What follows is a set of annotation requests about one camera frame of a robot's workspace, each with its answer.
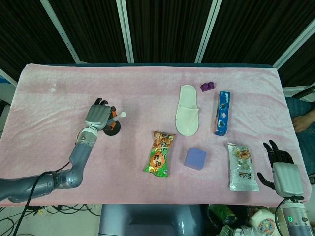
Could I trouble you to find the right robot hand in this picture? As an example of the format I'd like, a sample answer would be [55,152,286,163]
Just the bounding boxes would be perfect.
[257,140,305,201]

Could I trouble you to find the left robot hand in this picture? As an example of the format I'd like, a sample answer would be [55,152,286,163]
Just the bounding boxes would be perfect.
[84,97,118,132]

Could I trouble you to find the black round container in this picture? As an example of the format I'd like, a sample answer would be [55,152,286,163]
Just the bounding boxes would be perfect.
[102,118,122,136]

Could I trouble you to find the pink fleece table cloth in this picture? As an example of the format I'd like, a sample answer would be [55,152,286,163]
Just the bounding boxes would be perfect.
[0,63,311,208]

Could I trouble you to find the silver snack bag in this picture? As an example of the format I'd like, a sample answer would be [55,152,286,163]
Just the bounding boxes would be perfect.
[227,142,260,192]

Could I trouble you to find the white bottle with coloured dots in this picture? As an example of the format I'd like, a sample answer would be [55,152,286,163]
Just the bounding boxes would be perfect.
[248,210,277,235]

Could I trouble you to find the person leg in jeans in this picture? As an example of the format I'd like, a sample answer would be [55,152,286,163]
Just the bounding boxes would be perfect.
[285,97,315,133]

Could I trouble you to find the green orange snack bag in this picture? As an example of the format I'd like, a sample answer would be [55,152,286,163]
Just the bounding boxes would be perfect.
[144,131,176,178]

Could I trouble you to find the green package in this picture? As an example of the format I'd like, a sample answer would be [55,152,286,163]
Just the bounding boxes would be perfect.
[208,204,238,228]

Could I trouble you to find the black bar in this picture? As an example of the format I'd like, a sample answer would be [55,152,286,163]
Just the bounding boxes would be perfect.
[298,86,315,99]

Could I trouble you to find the blue cookie box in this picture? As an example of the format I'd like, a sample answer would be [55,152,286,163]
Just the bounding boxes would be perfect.
[213,90,232,136]

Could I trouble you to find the white slipper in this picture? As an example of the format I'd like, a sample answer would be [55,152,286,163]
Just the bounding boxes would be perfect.
[175,85,199,137]

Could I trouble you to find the purple foam cube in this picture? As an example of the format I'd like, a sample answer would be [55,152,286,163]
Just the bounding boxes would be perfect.
[184,147,207,171]

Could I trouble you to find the purple building block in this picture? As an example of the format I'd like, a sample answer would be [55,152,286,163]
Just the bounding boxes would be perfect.
[200,81,215,93]

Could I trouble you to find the grey blue robot torso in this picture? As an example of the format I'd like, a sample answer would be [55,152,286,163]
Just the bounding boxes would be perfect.
[98,204,210,236]

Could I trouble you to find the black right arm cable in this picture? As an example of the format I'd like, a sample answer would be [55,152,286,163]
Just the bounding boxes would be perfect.
[274,198,289,236]

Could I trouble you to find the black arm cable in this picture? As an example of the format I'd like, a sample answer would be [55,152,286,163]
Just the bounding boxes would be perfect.
[274,198,289,236]
[13,161,73,236]

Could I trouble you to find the white partition frame post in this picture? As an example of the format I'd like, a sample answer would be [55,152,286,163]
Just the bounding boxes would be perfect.
[40,0,81,63]
[272,19,315,68]
[196,0,222,63]
[116,0,135,63]
[0,68,18,86]

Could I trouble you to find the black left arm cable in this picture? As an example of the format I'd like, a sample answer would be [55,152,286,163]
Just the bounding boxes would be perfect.
[13,161,73,236]

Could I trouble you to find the tangled black floor cables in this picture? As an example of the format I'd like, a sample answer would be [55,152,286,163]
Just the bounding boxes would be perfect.
[0,204,101,236]

